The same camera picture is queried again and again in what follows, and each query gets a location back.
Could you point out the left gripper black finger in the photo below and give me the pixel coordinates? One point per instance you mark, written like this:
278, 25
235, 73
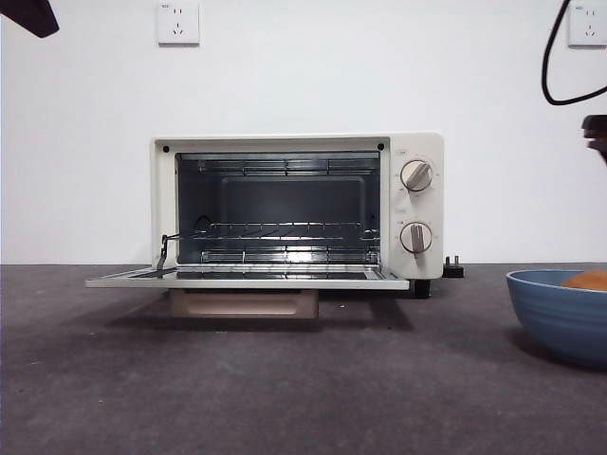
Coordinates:
33, 19

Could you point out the blue ribbed bowl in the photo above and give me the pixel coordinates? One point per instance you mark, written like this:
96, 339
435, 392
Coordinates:
559, 322

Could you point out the brown potato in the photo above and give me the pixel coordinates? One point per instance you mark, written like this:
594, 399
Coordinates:
585, 279

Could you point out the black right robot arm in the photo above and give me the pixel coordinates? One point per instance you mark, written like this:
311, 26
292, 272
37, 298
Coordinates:
598, 137

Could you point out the cream Toshiba toaster oven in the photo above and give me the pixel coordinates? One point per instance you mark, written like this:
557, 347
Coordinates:
417, 142

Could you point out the cream round oven knob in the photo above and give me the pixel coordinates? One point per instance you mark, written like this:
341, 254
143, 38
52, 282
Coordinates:
416, 237
416, 176

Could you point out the black oven foot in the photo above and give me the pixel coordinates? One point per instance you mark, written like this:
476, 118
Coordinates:
422, 290

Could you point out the black power plug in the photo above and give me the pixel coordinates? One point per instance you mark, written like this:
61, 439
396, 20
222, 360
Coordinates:
454, 271

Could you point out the white wall socket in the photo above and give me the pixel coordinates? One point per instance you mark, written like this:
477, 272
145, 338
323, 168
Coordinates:
590, 28
178, 23

